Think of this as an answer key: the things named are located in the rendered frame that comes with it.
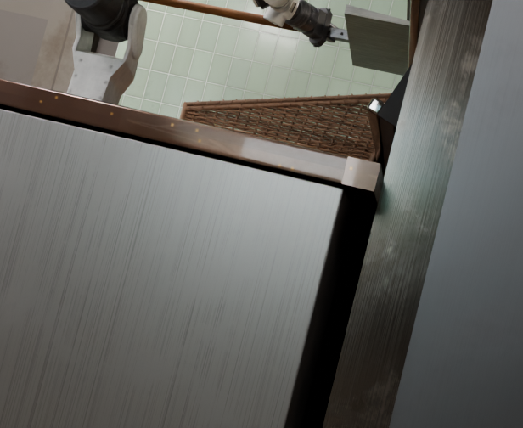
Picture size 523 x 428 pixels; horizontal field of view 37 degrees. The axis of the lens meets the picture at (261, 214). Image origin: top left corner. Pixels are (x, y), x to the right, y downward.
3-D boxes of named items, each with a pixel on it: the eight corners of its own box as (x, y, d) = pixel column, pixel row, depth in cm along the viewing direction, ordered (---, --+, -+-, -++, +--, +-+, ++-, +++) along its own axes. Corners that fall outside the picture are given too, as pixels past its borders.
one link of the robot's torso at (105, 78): (91, 170, 201) (137, -4, 203) (28, 154, 204) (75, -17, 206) (111, 178, 216) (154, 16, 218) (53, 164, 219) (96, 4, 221)
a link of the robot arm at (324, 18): (328, 47, 248) (304, 32, 240) (306, 47, 255) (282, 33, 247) (338, 8, 249) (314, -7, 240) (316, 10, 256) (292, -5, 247)
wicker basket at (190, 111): (385, 237, 216) (410, 140, 217) (383, 221, 161) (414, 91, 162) (219, 196, 225) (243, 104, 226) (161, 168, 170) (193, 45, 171)
